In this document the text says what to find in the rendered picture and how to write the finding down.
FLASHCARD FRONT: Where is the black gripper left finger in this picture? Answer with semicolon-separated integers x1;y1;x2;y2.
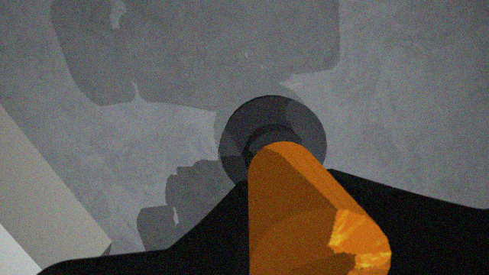
37;180;250;275

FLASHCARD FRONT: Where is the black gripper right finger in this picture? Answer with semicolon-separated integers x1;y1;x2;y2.
327;169;489;275

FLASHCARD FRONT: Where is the black round pedestal with shaft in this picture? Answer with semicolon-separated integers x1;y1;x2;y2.
219;95;327;185

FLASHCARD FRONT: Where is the orange cylinder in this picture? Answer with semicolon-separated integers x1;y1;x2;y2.
248;141;391;275

